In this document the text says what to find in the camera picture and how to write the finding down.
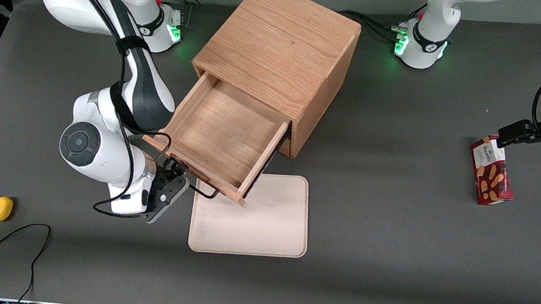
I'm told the red shortbread cookie box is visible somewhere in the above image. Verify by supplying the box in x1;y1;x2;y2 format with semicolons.
466;133;519;208

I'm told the black wire drawer handle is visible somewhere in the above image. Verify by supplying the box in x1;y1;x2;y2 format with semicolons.
164;153;222;201

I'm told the yellow lemon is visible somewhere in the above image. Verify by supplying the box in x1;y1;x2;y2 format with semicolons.
0;196;15;223

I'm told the beige plastic tray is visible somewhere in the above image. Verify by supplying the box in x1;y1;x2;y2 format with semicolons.
187;166;314;262

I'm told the wooden drawer with worn bottom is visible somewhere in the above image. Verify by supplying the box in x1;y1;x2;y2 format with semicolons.
137;66;296;210

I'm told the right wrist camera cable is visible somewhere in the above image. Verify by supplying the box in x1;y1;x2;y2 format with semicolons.
26;0;186;222

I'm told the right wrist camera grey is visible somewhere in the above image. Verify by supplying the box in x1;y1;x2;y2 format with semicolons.
143;171;191;227

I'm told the short black base cable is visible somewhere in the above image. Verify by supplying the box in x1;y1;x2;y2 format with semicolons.
408;2;428;20

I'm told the black left arm base cable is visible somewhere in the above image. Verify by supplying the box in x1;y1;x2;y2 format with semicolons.
336;10;405;34
352;16;404;42

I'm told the wooden drawer cabinet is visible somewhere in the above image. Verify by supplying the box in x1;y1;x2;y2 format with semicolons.
184;0;365;164

